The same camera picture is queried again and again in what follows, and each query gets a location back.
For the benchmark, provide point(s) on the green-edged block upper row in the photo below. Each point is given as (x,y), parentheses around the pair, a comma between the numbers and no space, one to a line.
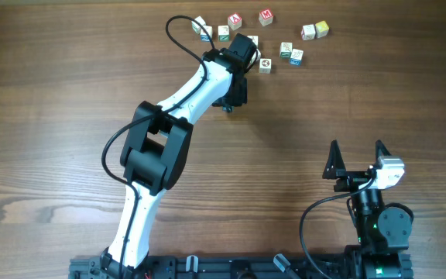
(223,33)

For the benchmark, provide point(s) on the red circle picture block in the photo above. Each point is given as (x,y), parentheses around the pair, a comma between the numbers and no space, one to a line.
(265,66)

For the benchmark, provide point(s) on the red letter A block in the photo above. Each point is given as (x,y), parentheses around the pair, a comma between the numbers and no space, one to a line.
(234,21)

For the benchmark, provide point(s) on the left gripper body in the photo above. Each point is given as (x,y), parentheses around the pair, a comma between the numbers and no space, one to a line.
(237,94)

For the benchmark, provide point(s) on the plain wooden block centre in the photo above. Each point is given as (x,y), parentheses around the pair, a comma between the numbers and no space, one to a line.
(255,40)

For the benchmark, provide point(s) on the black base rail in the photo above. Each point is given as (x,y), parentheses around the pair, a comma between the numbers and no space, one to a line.
(340,265)

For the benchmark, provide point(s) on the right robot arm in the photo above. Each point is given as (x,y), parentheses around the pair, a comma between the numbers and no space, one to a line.
(383,230)

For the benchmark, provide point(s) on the yellow letter S block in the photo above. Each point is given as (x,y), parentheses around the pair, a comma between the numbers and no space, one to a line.
(321,28)

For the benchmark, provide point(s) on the red letter M block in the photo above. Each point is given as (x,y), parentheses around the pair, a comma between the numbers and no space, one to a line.
(266,17)

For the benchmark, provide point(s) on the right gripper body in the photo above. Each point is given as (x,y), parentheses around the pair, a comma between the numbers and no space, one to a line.
(353,180)

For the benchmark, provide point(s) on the red-edged block far right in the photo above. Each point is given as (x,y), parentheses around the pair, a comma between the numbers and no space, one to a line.
(308,32)

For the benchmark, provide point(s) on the blue-edged block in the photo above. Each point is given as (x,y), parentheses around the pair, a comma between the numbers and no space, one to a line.
(206,33)
(296,57)

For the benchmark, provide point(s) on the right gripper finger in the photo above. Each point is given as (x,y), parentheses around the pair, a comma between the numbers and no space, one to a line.
(381,150)
(335,166)

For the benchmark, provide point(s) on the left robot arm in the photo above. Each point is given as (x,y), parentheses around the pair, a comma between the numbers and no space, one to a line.
(157,143)

